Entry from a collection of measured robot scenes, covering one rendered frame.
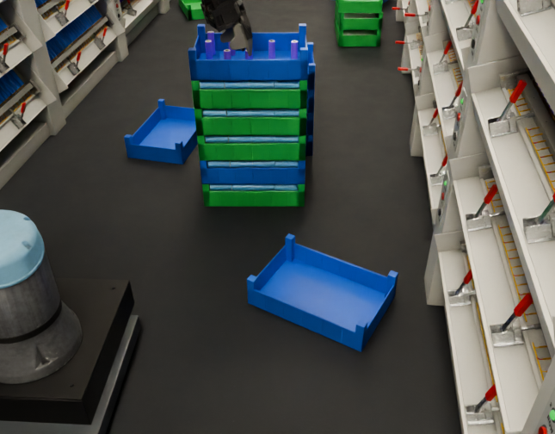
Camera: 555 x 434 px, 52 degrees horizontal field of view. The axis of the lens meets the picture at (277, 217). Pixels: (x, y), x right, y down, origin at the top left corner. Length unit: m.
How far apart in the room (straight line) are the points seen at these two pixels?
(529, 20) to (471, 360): 0.58
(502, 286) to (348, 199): 0.86
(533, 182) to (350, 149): 1.20
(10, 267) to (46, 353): 0.20
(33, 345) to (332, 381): 0.59
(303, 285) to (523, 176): 0.72
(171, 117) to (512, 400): 1.70
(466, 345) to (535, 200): 0.39
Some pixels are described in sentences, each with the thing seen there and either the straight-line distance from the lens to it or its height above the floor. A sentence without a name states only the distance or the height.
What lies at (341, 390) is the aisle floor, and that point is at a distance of 1.25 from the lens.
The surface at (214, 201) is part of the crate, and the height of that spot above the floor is 0.02.
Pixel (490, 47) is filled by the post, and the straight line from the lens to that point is 1.10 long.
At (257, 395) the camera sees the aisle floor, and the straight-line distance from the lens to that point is 1.24.
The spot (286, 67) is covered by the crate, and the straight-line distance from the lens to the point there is 1.50.
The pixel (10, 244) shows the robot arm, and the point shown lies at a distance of 1.05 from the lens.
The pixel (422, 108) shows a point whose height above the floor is 0.18.
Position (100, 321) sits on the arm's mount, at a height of 0.14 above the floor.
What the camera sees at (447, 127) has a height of 0.36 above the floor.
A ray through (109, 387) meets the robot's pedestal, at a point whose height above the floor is 0.06.
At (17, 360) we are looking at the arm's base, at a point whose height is 0.19.
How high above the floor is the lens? 1.00
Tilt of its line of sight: 37 degrees down
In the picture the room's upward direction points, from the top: 1 degrees counter-clockwise
